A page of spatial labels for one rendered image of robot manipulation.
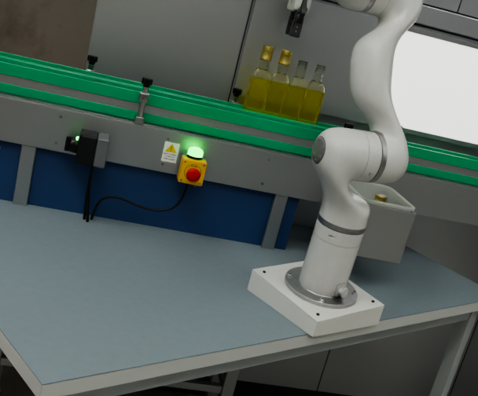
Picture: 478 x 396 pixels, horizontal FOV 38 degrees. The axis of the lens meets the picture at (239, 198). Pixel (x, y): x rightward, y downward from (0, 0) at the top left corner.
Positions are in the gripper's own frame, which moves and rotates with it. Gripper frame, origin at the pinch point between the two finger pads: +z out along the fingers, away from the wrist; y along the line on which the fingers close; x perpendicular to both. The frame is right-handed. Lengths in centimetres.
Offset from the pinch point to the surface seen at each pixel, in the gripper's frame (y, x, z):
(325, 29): -12.1, 13.0, -2.0
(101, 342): 86, -42, 64
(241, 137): 14.0, -10.1, 32.6
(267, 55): 1.8, -6.1, 8.9
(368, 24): -12.3, 26.2, -6.6
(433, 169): 4, 56, 32
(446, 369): 20, 75, 94
